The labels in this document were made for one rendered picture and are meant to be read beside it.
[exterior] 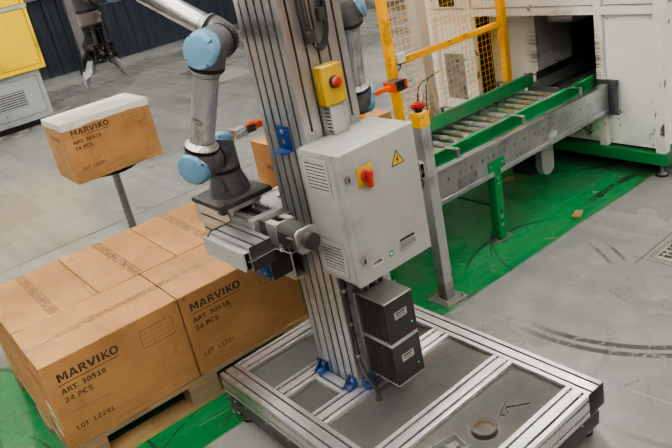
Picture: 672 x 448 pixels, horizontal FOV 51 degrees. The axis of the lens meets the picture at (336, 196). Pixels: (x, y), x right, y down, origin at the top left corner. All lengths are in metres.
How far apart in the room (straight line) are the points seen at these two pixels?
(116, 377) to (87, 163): 2.02
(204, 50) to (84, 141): 2.60
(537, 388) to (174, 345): 1.50
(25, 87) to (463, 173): 7.62
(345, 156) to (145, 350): 1.36
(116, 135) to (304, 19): 2.75
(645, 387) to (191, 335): 1.86
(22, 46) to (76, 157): 5.70
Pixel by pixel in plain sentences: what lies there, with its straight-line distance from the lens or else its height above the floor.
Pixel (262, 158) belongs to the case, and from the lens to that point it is 3.49.
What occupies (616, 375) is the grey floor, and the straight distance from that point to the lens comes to 3.12.
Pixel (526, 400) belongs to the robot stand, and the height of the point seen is 0.21.
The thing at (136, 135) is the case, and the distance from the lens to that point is 4.88.
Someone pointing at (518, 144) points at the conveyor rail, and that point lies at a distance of 4.11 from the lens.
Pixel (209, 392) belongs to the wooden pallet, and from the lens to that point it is 3.34.
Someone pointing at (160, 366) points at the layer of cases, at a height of 0.29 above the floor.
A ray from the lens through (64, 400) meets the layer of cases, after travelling 3.06.
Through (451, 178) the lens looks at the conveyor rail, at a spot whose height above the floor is 0.52.
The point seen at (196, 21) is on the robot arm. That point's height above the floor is 1.67.
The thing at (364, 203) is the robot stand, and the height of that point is 1.04.
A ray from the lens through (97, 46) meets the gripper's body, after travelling 2.52.
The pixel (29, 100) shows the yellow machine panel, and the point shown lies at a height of 0.35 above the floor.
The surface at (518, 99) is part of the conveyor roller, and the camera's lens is 4.82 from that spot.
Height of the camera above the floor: 1.92
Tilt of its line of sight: 22 degrees down
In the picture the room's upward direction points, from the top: 12 degrees counter-clockwise
